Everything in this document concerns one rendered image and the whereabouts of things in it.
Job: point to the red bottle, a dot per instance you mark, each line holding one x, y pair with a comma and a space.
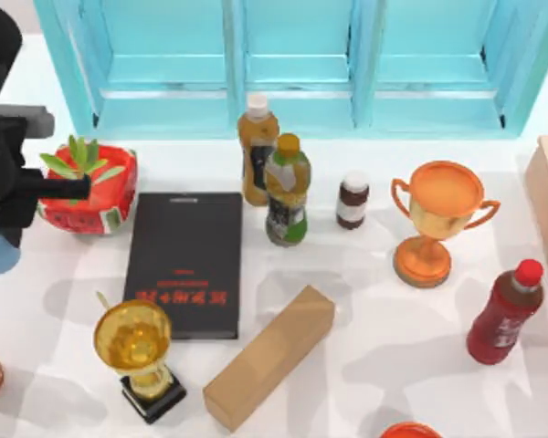
502, 319

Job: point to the black book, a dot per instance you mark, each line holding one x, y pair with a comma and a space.
187, 255

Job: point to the orange round object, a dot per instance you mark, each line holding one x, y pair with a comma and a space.
411, 431

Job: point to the gold trophy with black base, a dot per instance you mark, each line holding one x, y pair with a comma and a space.
132, 337

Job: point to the amber bottle with white cap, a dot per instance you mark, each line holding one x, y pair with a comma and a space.
251, 137

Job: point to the orange trophy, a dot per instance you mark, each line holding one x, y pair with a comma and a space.
438, 201

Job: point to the small brown bottle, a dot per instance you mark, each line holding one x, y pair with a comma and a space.
352, 205

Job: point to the red plant pot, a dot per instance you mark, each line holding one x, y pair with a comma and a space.
109, 182

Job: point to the light blue rack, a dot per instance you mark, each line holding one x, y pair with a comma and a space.
297, 68

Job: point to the green bottle with yellow cap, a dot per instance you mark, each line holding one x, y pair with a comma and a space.
290, 201

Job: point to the brown cardboard box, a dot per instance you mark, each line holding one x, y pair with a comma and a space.
269, 356

